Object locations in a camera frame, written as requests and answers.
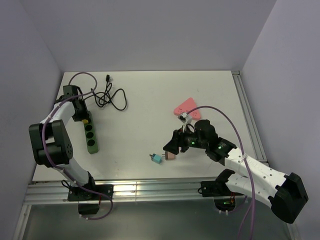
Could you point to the aluminium rail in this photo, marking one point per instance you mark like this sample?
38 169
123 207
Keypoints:
137 190
249 119

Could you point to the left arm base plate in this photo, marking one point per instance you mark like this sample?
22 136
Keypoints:
77 194

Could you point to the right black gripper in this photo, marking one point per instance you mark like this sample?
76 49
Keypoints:
178 140

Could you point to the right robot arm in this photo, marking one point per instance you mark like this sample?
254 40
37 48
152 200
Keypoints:
284 194

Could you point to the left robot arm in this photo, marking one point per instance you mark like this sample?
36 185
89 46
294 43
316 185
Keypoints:
50 142

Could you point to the pink plug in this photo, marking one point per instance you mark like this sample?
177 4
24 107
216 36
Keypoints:
168 156

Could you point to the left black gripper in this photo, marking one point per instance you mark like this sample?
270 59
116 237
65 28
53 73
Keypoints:
85 116

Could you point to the green power strip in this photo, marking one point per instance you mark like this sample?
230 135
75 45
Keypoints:
90 136

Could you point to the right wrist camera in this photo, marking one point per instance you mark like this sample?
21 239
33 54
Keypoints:
186 119

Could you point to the aluminium front rail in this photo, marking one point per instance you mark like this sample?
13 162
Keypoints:
137 190

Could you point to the yellow plug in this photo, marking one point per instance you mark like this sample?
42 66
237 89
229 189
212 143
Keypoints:
85 121

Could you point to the pink triangular power strip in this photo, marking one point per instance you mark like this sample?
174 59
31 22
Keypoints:
186 106

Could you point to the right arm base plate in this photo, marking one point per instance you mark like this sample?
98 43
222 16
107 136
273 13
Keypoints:
213 188

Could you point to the aluminium right rail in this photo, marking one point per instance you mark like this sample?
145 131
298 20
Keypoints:
249 119

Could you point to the blue plug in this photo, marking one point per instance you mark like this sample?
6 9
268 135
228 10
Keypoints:
156 158

